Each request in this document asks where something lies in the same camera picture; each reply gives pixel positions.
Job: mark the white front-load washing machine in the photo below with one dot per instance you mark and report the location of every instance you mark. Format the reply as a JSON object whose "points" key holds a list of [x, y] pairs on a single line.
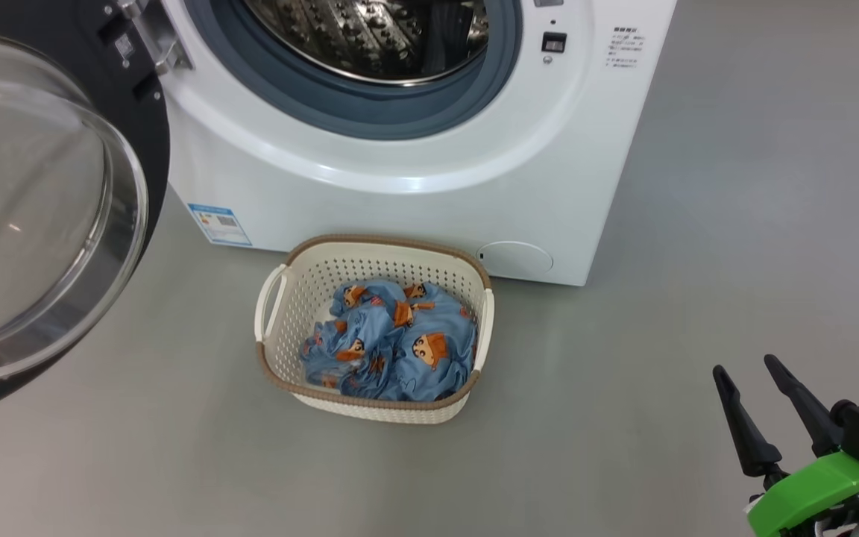
{"points": [[400, 209]]}

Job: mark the cream perforated laundry basket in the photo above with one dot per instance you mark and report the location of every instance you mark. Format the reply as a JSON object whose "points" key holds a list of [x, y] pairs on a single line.
{"points": [[370, 261]]}

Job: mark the black door latch socket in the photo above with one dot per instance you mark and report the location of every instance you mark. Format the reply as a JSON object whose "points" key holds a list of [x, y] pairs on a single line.
{"points": [[554, 42]]}

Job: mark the black round glass washer door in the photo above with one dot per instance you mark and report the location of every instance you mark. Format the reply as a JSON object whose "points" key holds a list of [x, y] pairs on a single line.
{"points": [[27, 224]]}

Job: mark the round white filter cover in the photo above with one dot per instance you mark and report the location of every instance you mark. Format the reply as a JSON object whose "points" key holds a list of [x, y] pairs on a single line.
{"points": [[515, 257]]}

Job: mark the metal door hinge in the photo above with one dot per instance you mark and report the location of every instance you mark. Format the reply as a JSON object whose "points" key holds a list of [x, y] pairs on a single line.
{"points": [[157, 37]]}

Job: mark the grey rubber door gasket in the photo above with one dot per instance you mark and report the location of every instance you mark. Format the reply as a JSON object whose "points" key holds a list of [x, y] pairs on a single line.
{"points": [[370, 112]]}

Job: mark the blue energy label sticker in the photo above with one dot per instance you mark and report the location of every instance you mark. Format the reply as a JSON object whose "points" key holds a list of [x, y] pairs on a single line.
{"points": [[221, 224]]}

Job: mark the black text warning sticker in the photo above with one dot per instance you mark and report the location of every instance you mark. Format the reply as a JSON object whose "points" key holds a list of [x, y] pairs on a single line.
{"points": [[627, 46]]}

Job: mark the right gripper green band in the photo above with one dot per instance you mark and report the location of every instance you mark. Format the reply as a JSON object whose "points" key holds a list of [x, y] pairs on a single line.
{"points": [[802, 492]]}

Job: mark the perforated steel washer drum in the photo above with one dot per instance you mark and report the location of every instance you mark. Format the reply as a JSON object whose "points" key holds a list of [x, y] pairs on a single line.
{"points": [[355, 37]]}

